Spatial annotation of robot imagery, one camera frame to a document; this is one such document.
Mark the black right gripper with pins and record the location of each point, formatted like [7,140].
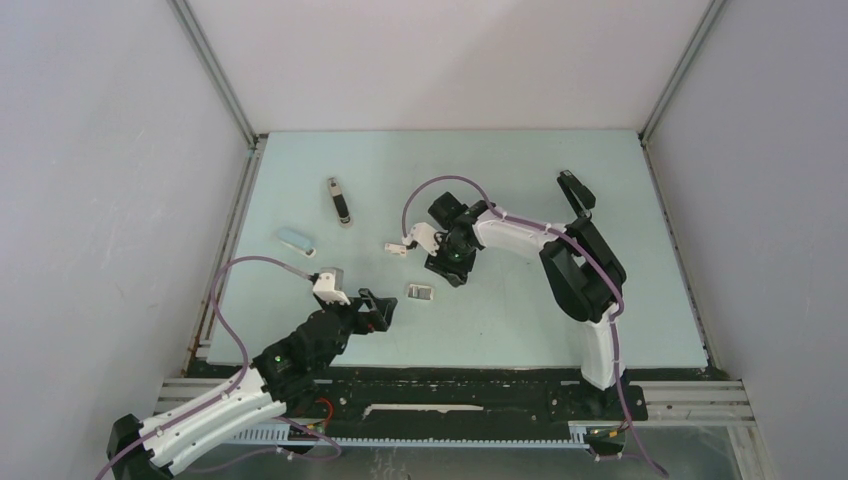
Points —
[455,274]

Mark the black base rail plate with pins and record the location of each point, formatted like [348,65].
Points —
[445,404]

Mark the beige and black large stapler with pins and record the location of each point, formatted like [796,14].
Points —
[339,202]

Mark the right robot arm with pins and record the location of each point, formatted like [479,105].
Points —
[584,275]

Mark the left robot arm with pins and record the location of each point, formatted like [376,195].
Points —
[280,378]

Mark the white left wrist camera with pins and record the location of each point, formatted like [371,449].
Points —
[327,286]

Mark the white staple box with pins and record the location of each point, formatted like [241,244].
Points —
[395,249]

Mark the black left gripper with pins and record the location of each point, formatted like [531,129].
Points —
[376,319]

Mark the staple box tray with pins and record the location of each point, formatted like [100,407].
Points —
[420,292]

